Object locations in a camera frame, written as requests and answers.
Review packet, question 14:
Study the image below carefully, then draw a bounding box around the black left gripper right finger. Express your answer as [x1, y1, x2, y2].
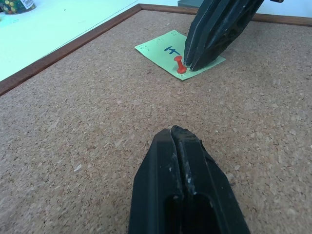
[170, 125, 251, 234]

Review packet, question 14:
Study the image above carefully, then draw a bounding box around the red pushpin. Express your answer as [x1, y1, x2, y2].
[173, 55, 188, 75]

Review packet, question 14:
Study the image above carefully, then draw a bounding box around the green sticky note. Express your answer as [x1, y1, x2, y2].
[134, 29, 227, 81]

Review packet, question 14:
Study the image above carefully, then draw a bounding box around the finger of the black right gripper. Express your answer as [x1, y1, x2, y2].
[183, 0, 229, 68]
[190, 0, 265, 72]

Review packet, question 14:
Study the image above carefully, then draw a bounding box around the clear jar of coloured pushpins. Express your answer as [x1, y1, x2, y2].
[0, 0, 38, 15]

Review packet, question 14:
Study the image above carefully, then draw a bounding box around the cork board with wooden frame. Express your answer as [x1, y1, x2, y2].
[0, 3, 312, 234]

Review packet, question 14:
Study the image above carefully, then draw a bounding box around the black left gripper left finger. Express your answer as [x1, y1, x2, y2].
[128, 128, 189, 234]

